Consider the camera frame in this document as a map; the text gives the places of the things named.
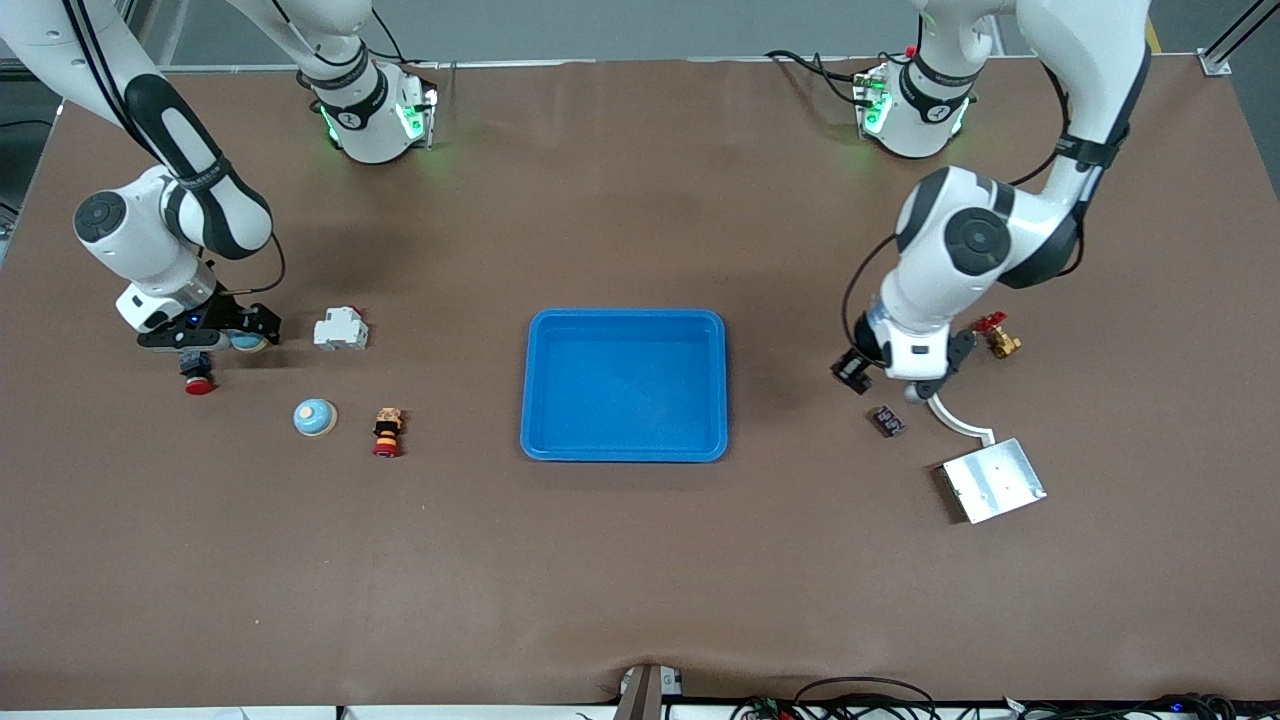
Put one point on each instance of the light blue bell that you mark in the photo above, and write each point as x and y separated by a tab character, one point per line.
315	417
248	343

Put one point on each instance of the black electrolytic capacitor block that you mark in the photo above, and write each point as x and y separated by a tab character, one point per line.
887	421

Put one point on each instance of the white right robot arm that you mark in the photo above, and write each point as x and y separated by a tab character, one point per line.
200	200

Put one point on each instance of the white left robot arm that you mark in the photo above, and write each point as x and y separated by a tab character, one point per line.
1000	240

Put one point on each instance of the blue plastic tray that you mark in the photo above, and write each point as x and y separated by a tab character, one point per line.
625	390

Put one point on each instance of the red push button blue body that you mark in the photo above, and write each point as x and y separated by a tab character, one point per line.
199	380

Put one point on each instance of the white circuit breaker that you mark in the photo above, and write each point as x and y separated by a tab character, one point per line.
340	330

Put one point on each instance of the silver metal plate box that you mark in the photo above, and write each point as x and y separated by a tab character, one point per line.
995	482

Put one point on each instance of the red push button orange body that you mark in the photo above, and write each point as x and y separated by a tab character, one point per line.
388	430

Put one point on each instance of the brown table mat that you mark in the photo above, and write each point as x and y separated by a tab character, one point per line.
640	560

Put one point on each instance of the white curved plastic bracket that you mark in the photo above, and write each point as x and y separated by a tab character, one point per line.
965	427

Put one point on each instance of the aluminium frame profile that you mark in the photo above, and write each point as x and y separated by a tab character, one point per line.
1215	60

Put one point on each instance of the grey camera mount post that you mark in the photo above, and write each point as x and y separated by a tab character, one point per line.
645	692

